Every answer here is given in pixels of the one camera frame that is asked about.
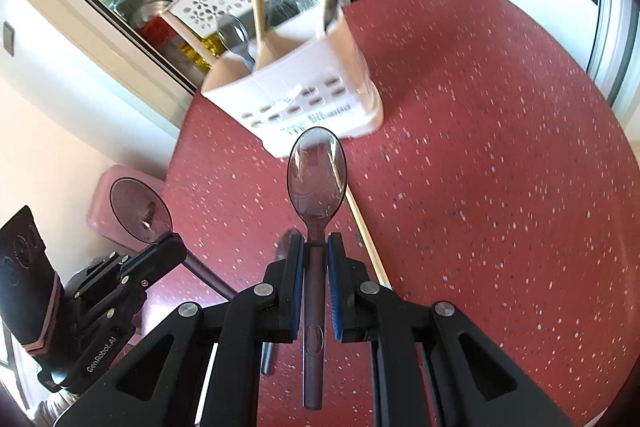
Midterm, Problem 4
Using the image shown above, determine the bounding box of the dark translucent spoon one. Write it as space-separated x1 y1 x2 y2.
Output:
286 127 347 411

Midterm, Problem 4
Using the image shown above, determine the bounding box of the dark translucent spoon two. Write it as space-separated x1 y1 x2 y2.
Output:
111 178 238 300

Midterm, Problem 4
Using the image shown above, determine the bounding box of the pink utensil holder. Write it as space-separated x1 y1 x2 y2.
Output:
201 6 384 158

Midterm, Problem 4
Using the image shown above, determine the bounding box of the pink stool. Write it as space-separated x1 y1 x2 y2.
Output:
86 165 165 251

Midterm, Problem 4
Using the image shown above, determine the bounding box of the plain chopstick in holder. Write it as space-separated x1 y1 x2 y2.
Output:
249 0 266 63

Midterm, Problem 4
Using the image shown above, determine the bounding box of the dark translucent spoon three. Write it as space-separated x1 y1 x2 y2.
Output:
217 14 255 72

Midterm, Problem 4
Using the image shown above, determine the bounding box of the steel bowl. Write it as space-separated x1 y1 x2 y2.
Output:
116 0 171 29

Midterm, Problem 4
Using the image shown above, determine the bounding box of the long bamboo chopstick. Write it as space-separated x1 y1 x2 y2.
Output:
346 186 392 288

